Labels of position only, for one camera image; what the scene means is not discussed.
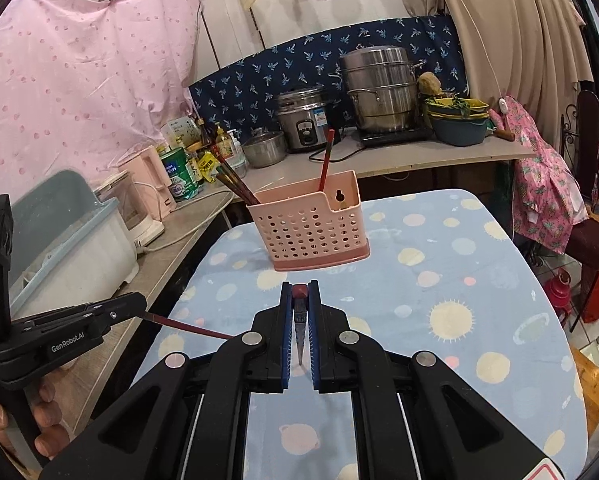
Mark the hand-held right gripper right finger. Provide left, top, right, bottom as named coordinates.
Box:
left=308, top=280, right=566, bottom=480

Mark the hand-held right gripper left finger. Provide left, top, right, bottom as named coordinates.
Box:
left=39, top=281, right=295, bottom=480

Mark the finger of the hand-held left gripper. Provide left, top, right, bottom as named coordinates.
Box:
left=0, top=293, right=148, bottom=378

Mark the dark red chopstick silver band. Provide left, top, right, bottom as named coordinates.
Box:
left=292, top=284, right=309, bottom=366
left=146, top=311, right=236, bottom=340
left=226, top=160, right=261, bottom=205
left=214, top=152, right=255, bottom=206

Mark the pink perforated plastic basket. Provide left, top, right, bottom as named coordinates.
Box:
left=246, top=170, right=371, bottom=273

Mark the brown chopstick gold band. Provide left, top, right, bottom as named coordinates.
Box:
left=213, top=172, right=252, bottom=206

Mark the person's left hand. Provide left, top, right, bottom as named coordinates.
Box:
left=0, top=384, right=76, bottom=461

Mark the white and blue storage box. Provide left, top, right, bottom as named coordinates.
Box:
left=8, top=169, right=140, bottom=312

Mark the white kitchen appliance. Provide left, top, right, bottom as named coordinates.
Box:
left=93, top=169, right=166, bottom=252

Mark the blue printed tablecloth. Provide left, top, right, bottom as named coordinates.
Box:
left=129, top=188, right=589, bottom=480

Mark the pink electric kettle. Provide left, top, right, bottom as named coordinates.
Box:
left=118, top=145, right=178, bottom=222

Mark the green tin can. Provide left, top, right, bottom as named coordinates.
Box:
left=159, top=146, right=203, bottom=202

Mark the yellow packet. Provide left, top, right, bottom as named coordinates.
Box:
left=196, top=151, right=218, bottom=184

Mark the pink dotted hanging cloth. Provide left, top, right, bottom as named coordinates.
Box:
left=0, top=0, right=203, bottom=202

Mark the soap dispenser bottle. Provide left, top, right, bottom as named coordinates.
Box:
left=226, top=129, right=246, bottom=169

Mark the small steel pot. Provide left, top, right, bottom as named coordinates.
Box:
left=241, top=129, right=288, bottom=169

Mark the white and green packet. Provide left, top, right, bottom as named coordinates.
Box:
left=159, top=115, right=201, bottom=154

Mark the black induction cooker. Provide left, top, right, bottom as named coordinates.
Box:
left=355, top=124, right=436, bottom=149

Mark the steel rice cooker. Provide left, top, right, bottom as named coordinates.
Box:
left=276, top=85, right=333, bottom=154

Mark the stack of plastic bowls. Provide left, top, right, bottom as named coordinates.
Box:
left=423, top=96, right=491, bottom=148

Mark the pink pineapple print cloth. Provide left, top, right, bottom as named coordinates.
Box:
left=488, top=96, right=591, bottom=256

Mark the large steel steamer pot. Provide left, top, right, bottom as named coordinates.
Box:
left=338, top=46, right=428, bottom=134

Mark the navy leaf print cloth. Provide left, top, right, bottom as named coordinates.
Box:
left=188, top=14, right=469, bottom=135

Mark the yellow loofah sponge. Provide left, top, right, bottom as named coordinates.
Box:
left=417, top=71, right=443, bottom=98

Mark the black iron chair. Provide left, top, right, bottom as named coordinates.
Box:
left=561, top=89, right=599, bottom=223

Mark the beige curtain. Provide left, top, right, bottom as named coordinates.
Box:
left=393, top=0, right=596, bottom=107

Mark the white power cable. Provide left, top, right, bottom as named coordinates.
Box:
left=134, top=192, right=232, bottom=253

